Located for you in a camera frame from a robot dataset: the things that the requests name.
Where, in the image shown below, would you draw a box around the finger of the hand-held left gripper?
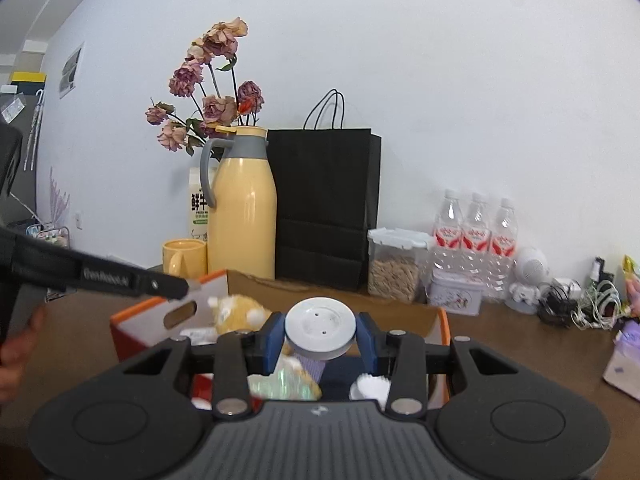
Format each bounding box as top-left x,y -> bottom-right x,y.
9,236 -> 192,302

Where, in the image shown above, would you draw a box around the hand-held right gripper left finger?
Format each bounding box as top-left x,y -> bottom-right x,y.
121,312 -> 287,421

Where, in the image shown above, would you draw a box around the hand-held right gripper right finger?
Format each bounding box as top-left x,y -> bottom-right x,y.
355,312 -> 522,419

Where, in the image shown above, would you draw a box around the navy blue soft case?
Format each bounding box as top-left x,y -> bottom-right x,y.
319,357 -> 372,402

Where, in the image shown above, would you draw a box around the yellow plush toy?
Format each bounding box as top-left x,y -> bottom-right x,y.
208,294 -> 273,337

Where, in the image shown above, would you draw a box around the white round lid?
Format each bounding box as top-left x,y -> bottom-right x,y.
283,297 -> 358,361

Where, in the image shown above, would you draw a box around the orange and white storage box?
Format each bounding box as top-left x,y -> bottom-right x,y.
109,269 -> 452,411

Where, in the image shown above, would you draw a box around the person's left hand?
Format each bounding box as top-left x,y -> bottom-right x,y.
0,304 -> 49,403

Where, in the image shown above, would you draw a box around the iridescent green packet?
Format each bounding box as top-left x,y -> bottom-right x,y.
248,354 -> 322,402

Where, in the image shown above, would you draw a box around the purple striped packet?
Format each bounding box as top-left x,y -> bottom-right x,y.
294,354 -> 327,382

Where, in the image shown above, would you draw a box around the white ruffled paper cups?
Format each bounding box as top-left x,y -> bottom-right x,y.
349,374 -> 392,407

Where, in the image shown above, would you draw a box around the white packet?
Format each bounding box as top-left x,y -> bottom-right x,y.
179,327 -> 217,347

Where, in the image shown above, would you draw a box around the yellow mug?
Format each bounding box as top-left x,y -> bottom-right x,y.
162,238 -> 209,279

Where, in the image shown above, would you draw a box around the clear oat food container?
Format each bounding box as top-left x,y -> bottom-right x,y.
367,228 -> 434,304

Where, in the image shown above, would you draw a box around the red packet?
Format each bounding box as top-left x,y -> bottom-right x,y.
191,374 -> 217,408

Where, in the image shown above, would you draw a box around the white printed tin box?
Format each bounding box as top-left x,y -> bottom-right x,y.
426,269 -> 484,316

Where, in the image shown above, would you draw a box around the white milk carton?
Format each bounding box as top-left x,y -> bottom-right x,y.
187,167 -> 214,244

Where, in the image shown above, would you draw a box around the red label water bottle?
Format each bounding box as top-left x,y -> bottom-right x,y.
489,197 -> 519,288
461,192 -> 494,281
432,188 -> 464,282

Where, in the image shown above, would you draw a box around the yellow thermos jug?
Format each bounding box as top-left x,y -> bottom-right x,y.
199,126 -> 278,281

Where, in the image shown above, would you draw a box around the black paper bag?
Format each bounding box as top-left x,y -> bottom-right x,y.
266,88 -> 382,291

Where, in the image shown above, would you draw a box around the white robot speaker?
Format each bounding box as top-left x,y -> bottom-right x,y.
504,246 -> 551,316

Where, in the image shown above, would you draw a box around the dried pink flower bouquet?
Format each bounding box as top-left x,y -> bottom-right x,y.
144,16 -> 265,156

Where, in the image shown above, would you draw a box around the white charger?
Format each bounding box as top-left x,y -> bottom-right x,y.
551,276 -> 584,297

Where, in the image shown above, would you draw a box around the black charger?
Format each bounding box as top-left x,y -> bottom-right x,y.
591,256 -> 616,287

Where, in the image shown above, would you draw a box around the white purple tissue pack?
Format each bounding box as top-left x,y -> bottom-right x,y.
602,319 -> 640,404

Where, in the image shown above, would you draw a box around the yellow green snack packet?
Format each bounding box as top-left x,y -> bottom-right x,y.
621,254 -> 640,322

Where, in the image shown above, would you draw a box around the wire storage rack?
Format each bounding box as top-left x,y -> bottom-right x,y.
24,221 -> 69,250

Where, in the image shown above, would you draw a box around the purple flower wall sticker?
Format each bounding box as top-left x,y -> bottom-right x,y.
49,166 -> 72,232

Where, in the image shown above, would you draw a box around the black cable bundle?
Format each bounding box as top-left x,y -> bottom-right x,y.
538,284 -> 577,329

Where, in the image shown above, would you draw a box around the white cable bundle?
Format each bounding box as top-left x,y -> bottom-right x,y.
574,279 -> 627,332

